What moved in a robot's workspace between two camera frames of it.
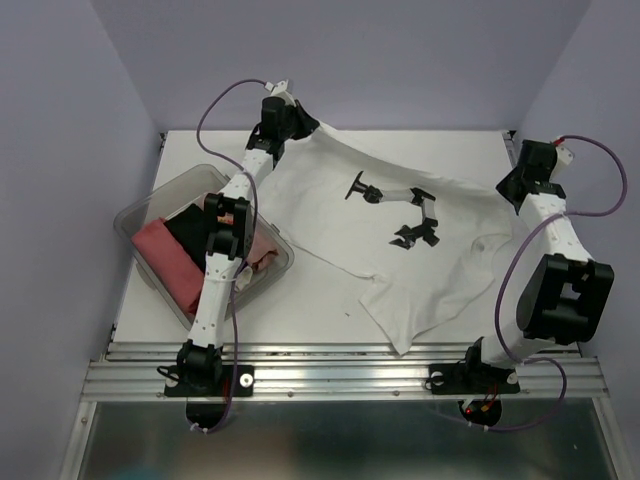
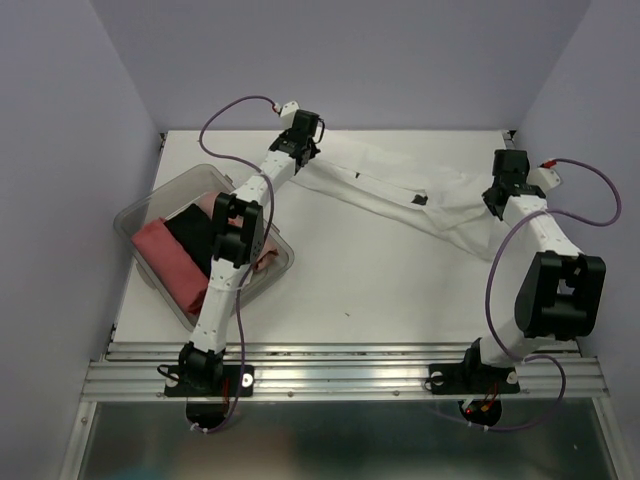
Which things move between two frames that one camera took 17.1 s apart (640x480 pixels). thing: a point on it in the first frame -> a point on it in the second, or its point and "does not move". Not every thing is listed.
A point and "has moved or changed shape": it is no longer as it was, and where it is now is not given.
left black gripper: x=305 y=123 -> x=312 y=150
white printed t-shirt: x=434 y=246 has moved or changed shape
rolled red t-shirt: x=173 y=263 does not move
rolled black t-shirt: x=190 y=227 does not move
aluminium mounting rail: x=326 y=372 does not move
